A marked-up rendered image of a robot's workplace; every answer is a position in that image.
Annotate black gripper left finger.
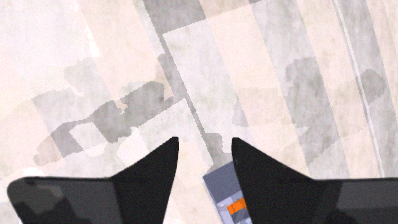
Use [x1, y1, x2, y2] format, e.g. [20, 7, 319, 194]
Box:
[6, 137, 179, 224]

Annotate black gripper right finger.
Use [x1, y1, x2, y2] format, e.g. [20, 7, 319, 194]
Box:
[231, 137, 398, 224]

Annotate orange block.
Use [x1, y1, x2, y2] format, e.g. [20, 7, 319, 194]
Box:
[227, 198, 248, 214]

